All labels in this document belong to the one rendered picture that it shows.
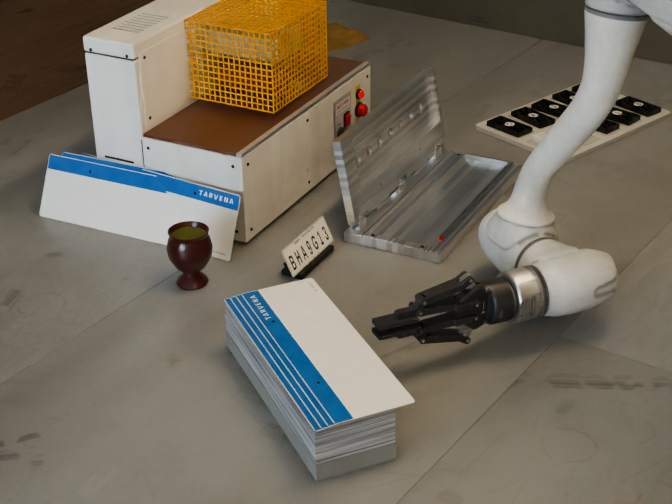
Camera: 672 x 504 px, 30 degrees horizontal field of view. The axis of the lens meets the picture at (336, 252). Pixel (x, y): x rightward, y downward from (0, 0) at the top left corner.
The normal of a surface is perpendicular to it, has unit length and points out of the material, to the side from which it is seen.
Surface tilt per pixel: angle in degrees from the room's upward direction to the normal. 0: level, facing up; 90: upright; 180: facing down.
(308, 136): 90
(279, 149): 90
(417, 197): 0
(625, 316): 0
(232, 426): 0
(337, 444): 90
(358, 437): 90
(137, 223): 63
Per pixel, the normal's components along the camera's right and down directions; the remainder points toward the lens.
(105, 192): -0.39, 0.00
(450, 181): -0.01, -0.88
